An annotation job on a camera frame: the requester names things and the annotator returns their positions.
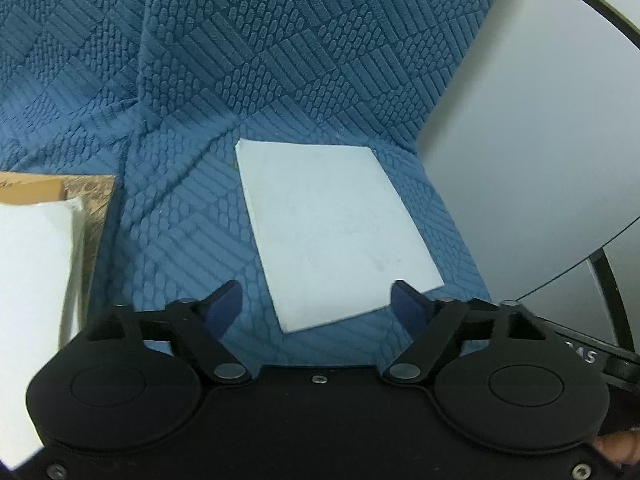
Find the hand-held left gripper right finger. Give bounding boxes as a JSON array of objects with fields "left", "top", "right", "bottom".
[{"left": 384, "top": 280, "right": 556, "bottom": 385}]

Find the brown painting cover book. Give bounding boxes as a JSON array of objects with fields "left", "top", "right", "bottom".
[{"left": 0, "top": 170, "right": 120, "bottom": 321}]

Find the blue textured sofa cover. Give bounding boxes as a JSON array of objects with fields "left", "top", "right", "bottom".
[{"left": 0, "top": 0, "right": 516, "bottom": 371}]

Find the white booklet with printed lines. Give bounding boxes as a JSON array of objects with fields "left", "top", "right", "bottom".
[{"left": 0, "top": 197, "right": 86, "bottom": 468}]

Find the person's right hand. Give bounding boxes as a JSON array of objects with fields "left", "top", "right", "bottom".
[{"left": 592, "top": 427, "right": 640, "bottom": 467}]

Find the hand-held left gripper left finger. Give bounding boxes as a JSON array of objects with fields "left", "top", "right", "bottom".
[{"left": 80, "top": 280, "right": 248, "bottom": 383}]

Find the white panel with black rim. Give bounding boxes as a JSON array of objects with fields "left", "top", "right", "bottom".
[{"left": 415, "top": 0, "right": 640, "bottom": 306}]

